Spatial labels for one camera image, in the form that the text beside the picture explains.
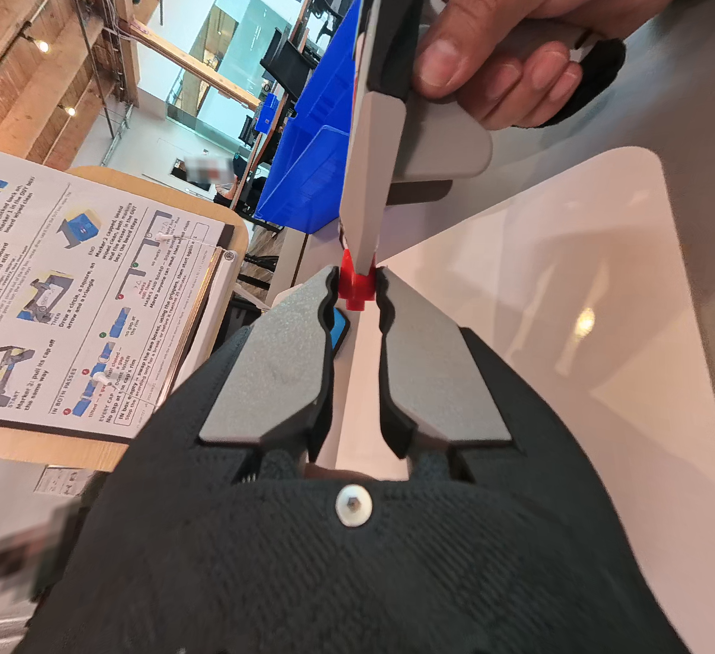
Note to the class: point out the beige board on white stand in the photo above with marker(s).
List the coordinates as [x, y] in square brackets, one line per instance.
[139, 185]

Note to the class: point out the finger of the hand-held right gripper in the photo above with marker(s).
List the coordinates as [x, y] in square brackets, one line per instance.
[371, 174]

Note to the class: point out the white whiteboard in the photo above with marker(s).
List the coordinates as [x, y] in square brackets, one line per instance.
[558, 302]

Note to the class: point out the blue whiteboard eraser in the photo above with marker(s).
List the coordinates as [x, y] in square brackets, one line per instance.
[339, 330]

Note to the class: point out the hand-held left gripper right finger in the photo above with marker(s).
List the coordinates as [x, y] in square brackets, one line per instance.
[447, 380]

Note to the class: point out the black computer monitor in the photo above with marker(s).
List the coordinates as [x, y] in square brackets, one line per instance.
[287, 65]

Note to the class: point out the printed instruction sheet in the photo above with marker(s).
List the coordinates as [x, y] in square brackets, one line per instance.
[84, 302]

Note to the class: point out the red marker cap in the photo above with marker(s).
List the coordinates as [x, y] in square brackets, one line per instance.
[355, 291]

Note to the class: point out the blue plastic bin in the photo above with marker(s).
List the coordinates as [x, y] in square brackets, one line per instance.
[301, 179]

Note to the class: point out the small blue storage bin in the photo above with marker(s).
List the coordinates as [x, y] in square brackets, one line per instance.
[267, 112]

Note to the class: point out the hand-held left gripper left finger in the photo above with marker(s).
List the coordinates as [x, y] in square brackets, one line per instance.
[268, 380]

